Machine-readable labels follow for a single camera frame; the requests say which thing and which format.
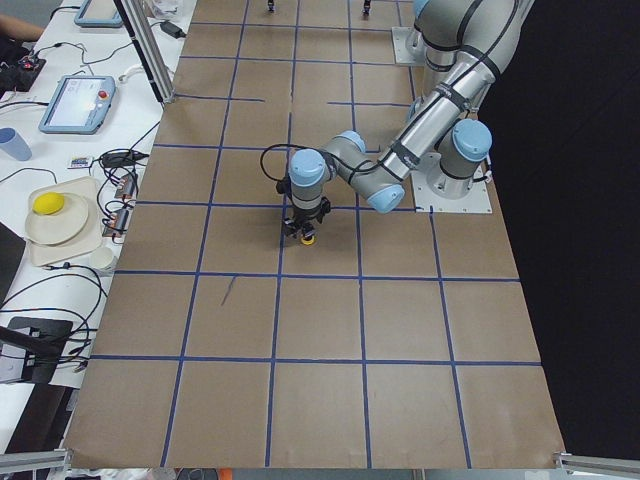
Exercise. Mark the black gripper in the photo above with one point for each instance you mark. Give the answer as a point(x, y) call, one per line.
point(303, 220)

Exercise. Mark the yellow push button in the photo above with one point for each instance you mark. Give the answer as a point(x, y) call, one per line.
point(308, 239)

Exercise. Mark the white paper cup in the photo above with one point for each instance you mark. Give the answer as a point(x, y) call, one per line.
point(103, 260)

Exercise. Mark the beige tray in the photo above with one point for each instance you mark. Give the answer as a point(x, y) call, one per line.
point(87, 240)

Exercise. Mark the black power adapter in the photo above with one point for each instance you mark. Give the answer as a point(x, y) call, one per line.
point(172, 30)

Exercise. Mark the beige plate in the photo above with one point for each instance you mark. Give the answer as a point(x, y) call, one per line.
point(59, 227)

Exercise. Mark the yellow lemon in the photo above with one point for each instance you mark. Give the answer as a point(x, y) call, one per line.
point(48, 203)

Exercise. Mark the blue teach pendant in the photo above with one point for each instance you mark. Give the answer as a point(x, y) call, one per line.
point(98, 14)
point(79, 105)

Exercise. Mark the light blue plastic cup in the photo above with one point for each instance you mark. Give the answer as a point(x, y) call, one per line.
point(13, 144)

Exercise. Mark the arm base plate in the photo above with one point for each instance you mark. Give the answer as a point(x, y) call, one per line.
point(436, 192)
point(409, 48)

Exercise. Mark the aluminium frame post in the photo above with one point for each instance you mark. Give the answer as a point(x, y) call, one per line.
point(142, 37)

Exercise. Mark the black camera stand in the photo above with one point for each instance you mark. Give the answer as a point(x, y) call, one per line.
point(31, 349)

